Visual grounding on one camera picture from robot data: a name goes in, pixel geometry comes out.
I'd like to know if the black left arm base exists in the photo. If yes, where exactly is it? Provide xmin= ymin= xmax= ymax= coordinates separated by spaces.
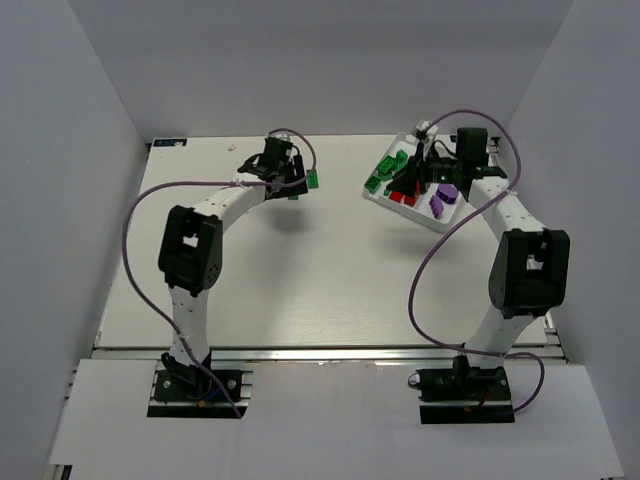
xmin=147 ymin=367 xmax=253 ymax=420

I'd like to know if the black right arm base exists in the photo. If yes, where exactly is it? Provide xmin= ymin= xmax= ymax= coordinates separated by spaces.
xmin=407 ymin=355 xmax=515 ymax=425

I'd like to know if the white divided tray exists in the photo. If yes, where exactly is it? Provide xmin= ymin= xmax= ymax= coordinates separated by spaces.
xmin=362 ymin=132 xmax=464 ymax=233

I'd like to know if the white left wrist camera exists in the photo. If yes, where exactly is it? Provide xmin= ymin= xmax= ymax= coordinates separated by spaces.
xmin=266 ymin=128 xmax=297 ymax=143

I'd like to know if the purple round lego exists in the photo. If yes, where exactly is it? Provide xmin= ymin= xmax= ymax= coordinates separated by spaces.
xmin=436 ymin=184 xmax=459 ymax=205

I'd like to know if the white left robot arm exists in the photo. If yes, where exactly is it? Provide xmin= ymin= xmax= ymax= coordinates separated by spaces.
xmin=158 ymin=136 xmax=307 ymax=386

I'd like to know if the green long lego top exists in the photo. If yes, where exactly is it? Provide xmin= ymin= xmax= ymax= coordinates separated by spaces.
xmin=307 ymin=170 xmax=319 ymax=189

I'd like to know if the purple small lego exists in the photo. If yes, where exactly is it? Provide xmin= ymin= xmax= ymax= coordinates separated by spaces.
xmin=429 ymin=195 xmax=444 ymax=219

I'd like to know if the red round lego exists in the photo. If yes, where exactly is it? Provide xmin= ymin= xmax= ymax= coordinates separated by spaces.
xmin=404 ymin=196 xmax=419 ymax=208

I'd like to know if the blue table label left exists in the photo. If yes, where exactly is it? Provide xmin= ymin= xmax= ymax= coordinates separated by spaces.
xmin=152 ymin=138 xmax=187 ymax=148

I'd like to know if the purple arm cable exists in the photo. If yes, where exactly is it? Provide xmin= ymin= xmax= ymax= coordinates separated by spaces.
xmin=408 ymin=109 xmax=546 ymax=414
xmin=122 ymin=128 xmax=319 ymax=419

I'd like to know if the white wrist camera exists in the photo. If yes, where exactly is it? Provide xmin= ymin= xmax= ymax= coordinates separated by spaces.
xmin=266 ymin=128 xmax=297 ymax=143
xmin=412 ymin=120 xmax=438 ymax=158

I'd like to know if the small red lego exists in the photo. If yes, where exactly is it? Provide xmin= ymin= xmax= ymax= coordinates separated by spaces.
xmin=389 ymin=192 xmax=404 ymax=203

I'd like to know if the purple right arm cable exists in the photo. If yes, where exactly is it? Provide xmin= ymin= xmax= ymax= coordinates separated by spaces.
xmin=408 ymin=109 xmax=546 ymax=414

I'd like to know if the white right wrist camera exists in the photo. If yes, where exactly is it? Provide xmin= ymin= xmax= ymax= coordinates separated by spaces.
xmin=412 ymin=120 xmax=438 ymax=158

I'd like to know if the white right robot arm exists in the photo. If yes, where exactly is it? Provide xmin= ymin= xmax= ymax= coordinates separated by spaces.
xmin=390 ymin=127 xmax=570 ymax=370

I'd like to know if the green long lego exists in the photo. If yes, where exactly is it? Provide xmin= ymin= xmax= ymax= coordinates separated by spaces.
xmin=307 ymin=170 xmax=319 ymax=189
xmin=377 ymin=156 xmax=397 ymax=181

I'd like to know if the green square lego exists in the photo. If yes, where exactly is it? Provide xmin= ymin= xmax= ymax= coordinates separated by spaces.
xmin=364 ymin=175 xmax=382 ymax=194

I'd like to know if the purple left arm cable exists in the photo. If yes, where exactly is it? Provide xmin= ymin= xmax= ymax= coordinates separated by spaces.
xmin=122 ymin=128 xmax=319 ymax=419

